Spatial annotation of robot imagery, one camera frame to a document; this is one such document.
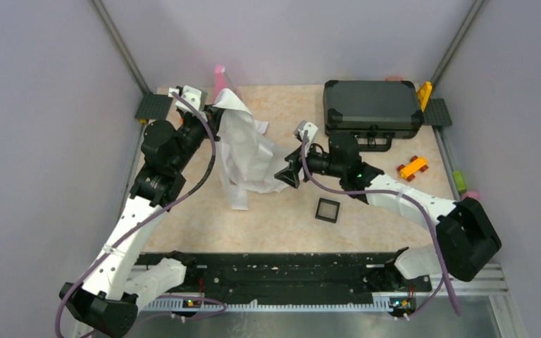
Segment black square frame near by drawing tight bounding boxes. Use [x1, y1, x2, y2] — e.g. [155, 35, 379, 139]
[314, 198, 340, 224]

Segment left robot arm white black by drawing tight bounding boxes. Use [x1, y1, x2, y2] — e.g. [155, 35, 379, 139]
[55, 106, 225, 337]

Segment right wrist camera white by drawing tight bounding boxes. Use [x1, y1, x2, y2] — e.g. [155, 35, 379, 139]
[294, 120, 318, 143]

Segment white garment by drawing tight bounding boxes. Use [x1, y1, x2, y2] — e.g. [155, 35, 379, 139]
[213, 88, 291, 211]

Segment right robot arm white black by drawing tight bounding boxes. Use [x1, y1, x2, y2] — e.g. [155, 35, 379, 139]
[274, 132, 502, 290]

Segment left grey baseplate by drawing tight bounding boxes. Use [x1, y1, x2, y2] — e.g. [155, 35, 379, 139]
[135, 93, 173, 120]

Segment grey baseplate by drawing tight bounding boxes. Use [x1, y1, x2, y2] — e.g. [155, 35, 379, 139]
[423, 98, 452, 127]
[135, 93, 173, 120]

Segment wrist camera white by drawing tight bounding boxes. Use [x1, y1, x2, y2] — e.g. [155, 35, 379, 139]
[294, 120, 318, 143]
[168, 86, 208, 113]

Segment black hard case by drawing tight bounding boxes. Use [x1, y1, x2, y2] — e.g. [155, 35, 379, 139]
[323, 80, 425, 152]

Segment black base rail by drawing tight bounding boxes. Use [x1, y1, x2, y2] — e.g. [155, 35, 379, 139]
[134, 251, 433, 308]

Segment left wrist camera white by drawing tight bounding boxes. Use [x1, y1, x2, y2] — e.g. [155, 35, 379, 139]
[168, 86, 208, 113]

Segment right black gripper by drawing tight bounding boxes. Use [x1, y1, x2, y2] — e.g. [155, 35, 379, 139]
[275, 139, 345, 188]

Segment right grey baseplate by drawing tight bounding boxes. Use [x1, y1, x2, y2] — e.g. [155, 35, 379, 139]
[423, 98, 452, 127]

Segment yellow toy bracket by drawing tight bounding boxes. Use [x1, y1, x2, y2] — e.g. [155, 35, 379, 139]
[416, 82, 433, 112]

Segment green pink toy blocks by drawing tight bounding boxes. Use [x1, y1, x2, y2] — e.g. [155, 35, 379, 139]
[452, 170, 480, 200]

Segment pink wedge stand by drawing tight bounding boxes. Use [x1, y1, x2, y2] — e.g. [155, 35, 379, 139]
[213, 64, 242, 99]

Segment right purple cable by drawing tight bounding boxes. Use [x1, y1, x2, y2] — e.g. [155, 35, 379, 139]
[300, 135, 463, 318]

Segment yellow toy car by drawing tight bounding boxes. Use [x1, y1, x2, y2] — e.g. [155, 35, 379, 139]
[397, 156, 428, 182]

